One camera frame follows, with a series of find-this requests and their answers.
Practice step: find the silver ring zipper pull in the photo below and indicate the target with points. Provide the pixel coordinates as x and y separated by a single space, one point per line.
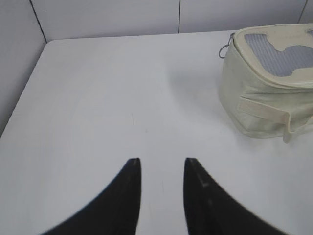
222 51

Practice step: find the cream canvas zipper bag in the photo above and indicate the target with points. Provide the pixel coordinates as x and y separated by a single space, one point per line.
267 83

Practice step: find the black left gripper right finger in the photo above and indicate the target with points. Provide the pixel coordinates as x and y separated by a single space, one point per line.
209 210

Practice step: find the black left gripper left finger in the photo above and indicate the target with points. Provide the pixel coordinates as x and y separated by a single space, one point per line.
115 211

